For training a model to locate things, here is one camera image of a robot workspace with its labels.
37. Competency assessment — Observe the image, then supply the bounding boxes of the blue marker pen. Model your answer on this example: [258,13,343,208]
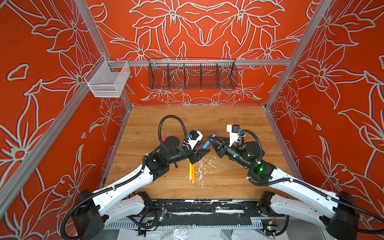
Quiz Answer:
[202,135,215,149]

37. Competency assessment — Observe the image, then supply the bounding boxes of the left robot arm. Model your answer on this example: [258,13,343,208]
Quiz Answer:
[60,130,209,240]

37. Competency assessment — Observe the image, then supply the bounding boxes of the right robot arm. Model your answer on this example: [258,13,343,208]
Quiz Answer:
[208,130,384,240]

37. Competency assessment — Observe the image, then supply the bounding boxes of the orange marker pen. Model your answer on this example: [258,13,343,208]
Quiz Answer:
[191,165,195,183]

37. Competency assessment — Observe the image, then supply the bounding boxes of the yellow marker pen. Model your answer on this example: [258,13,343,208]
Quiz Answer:
[189,163,193,181]

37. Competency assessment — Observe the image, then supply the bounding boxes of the white mesh basket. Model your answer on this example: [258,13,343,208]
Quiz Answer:
[85,56,131,98]

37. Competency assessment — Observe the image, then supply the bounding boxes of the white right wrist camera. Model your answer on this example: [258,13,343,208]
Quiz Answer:
[226,124,241,147]

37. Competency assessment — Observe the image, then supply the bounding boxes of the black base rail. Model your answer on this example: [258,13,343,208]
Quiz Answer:
[98,198,286,230]

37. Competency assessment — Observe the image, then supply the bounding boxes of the black wire basket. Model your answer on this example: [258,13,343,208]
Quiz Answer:
[148,57,238,90]

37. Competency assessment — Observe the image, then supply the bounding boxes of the aluminium frame rail left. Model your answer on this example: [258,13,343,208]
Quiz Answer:
[1,1,129,218]

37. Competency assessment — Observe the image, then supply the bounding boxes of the aluminium frame rail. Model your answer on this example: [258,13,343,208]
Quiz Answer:
[107,59,291,68]
[1,1,129,218]
[264,0,332,110]

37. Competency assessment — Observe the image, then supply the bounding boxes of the aluminium frame rail back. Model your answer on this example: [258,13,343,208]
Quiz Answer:
[107,59,291,68]

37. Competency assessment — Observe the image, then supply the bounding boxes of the aluminium frame rail right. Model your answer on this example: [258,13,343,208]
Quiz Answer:
[264,0,332,110]

